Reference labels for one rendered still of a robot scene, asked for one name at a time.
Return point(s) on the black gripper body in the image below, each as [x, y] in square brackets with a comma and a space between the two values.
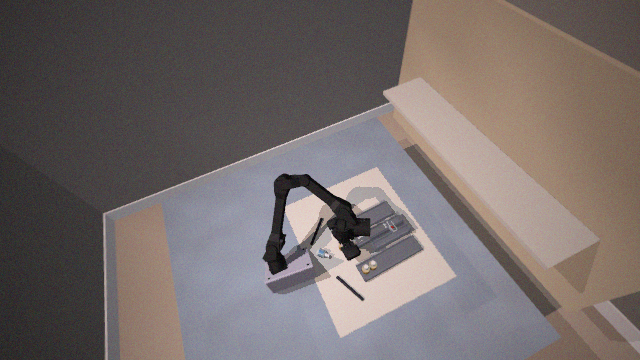
[351, 251]

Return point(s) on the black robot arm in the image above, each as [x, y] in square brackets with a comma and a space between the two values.
[341, 208]

